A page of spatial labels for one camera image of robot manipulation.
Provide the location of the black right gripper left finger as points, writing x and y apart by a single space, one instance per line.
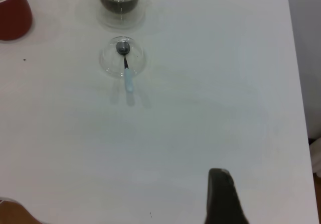
213 201

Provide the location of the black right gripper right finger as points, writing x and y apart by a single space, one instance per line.
233 204

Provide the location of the clear glass saucer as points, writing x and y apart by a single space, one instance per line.
110 63

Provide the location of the red ceramic mug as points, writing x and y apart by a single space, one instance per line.
15 20

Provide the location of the clear double-wall glass cup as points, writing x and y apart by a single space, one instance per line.
123 20

